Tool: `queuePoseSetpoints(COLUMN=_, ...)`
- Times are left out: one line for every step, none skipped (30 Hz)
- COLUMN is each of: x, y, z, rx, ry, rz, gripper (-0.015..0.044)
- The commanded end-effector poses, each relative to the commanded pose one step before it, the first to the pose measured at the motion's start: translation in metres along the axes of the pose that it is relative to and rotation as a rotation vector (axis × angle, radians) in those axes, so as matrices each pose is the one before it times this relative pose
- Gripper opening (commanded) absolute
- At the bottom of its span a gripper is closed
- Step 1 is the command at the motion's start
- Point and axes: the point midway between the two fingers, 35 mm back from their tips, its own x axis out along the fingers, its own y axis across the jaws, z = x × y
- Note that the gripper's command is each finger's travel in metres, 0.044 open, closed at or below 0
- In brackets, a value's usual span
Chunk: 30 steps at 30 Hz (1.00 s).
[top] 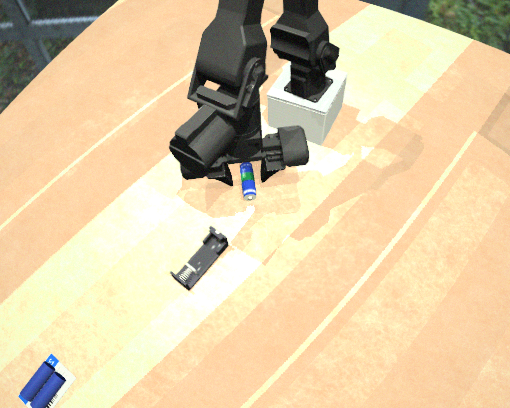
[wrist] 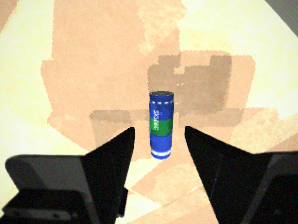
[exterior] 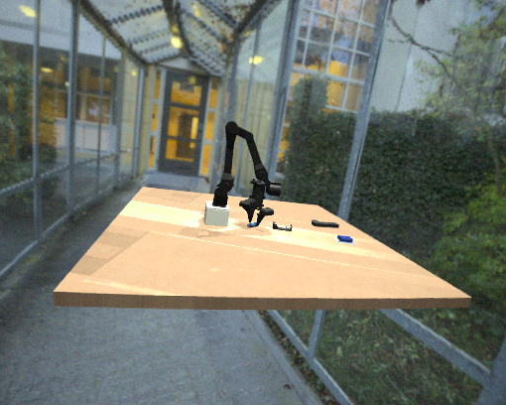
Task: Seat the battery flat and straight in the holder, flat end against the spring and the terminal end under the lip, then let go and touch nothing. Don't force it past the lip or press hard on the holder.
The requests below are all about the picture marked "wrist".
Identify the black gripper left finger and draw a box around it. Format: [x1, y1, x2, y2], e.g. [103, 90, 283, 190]
[5, 127, 135, 224]

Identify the blue and green battery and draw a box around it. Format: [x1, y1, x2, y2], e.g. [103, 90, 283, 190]
[149, 91, 174, 160]

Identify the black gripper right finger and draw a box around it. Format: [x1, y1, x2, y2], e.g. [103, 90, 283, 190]
[184, 126, 298, 224]

